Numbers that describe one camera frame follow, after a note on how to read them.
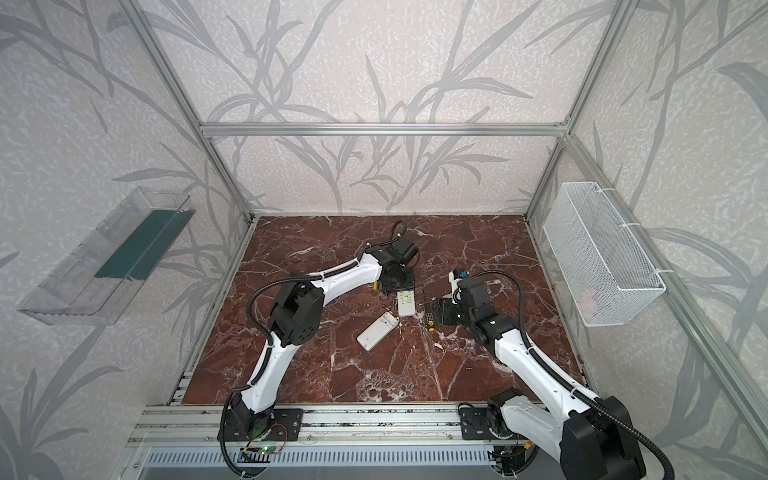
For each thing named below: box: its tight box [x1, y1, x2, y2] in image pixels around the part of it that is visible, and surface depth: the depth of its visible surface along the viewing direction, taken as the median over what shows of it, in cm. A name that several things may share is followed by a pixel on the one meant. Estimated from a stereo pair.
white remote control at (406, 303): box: [397, 290, 415, 317], surface depth 96 cm
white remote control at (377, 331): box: [356, 311, 399, 352], surface depth 91 cm
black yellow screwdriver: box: [425, 302, 435, 333], surface depth 91 cm
